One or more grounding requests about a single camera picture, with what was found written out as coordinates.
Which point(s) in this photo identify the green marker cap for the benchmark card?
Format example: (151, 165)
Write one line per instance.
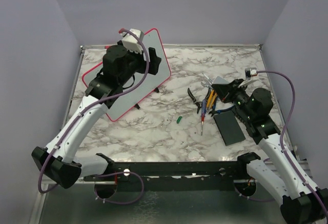
(179, 120)

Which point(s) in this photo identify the grey white router box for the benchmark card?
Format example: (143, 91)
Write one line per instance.
(220, 81)

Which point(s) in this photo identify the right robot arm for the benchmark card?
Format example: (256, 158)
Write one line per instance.
(298, 196)

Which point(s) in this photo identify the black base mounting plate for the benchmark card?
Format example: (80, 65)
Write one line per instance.
(186, 176)

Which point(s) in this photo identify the black flat box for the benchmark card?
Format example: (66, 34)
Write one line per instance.
(229, 128)

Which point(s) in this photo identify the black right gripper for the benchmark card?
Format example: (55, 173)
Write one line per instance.
(225, 92)

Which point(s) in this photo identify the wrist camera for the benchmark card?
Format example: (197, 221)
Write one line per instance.
(251, 76)
(130, 43)

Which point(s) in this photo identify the black grey handled pliers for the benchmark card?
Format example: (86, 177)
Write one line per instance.
(194, 100)

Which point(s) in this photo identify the blue transparent screwdriver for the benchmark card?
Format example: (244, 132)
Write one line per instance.
(203, 114)

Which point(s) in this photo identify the blue handled pliers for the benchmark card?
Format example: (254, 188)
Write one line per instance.
(215, 111)

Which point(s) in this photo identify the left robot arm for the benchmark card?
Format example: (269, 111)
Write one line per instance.
(57, 159)

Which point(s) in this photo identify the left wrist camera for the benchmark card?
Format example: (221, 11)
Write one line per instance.
(130, 43)

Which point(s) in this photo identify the yellow black utility knife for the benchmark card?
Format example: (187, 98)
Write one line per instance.
(211, 99)

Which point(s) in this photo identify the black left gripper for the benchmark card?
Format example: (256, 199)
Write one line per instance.
(155, 61)

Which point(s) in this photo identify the silver open-end wrench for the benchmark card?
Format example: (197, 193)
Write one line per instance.
(207, 82)

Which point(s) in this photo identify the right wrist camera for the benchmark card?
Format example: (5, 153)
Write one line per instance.
(251, 76)

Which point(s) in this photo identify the aluminium frame rail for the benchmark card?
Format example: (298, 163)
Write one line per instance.
(305, 168)

